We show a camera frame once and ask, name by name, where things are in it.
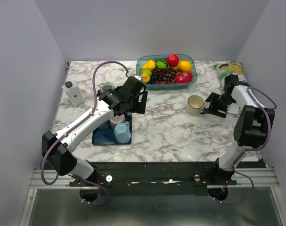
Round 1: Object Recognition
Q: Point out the large yellow lemon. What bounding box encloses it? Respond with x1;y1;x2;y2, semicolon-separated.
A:
179;61;192;72

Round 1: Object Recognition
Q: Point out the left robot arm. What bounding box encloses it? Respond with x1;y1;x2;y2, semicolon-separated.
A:
42;75;148;186

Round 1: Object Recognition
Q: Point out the red dragon fruit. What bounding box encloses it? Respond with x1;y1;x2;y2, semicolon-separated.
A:
174;71;193;83

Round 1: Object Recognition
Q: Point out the small orange fruit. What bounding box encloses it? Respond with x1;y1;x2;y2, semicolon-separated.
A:
141;73;150;83

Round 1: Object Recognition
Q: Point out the white plastic bottle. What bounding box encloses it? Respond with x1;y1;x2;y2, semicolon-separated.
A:
62;81;85;107

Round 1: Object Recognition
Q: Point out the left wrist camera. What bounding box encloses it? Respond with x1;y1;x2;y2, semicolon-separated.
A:
134;75;142;81

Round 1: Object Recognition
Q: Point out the iridescent blue mug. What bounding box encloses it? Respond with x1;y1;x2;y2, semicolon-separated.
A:
98;121;110;129

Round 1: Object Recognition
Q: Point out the pink purple mug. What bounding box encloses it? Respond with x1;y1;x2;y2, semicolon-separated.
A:
109;114;125;129

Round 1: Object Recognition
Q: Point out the red apple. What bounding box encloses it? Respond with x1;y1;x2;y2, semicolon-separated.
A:
166;54;180;67

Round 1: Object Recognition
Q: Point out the light blue faceted mug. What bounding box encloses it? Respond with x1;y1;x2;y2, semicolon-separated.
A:
114;121;131;144

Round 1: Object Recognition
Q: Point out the green cassava chips bag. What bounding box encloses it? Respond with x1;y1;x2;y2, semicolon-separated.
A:
214;62;247;85

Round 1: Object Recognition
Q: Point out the green lime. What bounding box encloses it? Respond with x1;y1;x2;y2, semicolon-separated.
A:
140;68;152;77

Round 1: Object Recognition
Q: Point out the dark blue tray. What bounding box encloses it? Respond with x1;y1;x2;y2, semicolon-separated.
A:
91;89;132;146

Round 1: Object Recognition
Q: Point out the dark grey mug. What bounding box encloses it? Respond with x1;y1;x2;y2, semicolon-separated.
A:
100;83;115;93

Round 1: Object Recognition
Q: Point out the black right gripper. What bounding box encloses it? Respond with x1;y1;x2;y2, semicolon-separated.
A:
202;92;235;119

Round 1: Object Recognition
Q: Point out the teal plastic fruit container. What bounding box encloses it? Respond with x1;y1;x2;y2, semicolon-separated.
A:
136;54;197;90

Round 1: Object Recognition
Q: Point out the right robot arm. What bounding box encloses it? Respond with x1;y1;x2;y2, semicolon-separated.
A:
201;73;275;185

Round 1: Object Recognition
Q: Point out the cream mug black handle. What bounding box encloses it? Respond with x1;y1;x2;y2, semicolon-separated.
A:
186;95;204;116

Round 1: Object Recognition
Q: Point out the small yellow lemon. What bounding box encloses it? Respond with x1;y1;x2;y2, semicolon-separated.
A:
142;60;156;70

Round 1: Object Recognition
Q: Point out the aluminium frame rail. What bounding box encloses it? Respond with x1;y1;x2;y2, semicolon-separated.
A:
19;168;281;226

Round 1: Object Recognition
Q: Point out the dark grape bunch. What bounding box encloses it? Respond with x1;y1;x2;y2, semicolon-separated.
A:
148;68;179;85

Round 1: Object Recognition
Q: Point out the green toy watermelon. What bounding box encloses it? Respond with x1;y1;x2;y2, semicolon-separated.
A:
155;60;168;69

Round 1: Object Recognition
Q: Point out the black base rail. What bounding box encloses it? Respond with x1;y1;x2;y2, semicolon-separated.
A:
68;161;237;197

